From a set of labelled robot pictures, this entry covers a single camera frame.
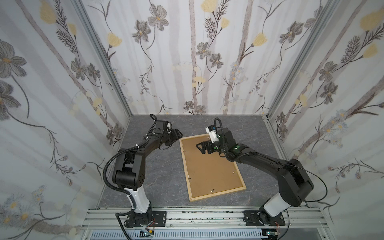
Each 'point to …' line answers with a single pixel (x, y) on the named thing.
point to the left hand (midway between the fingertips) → (178, 132)
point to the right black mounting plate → (251, 219)
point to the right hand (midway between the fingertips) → (199, 139)
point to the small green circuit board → (145, 233)
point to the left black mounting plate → (137, 219)
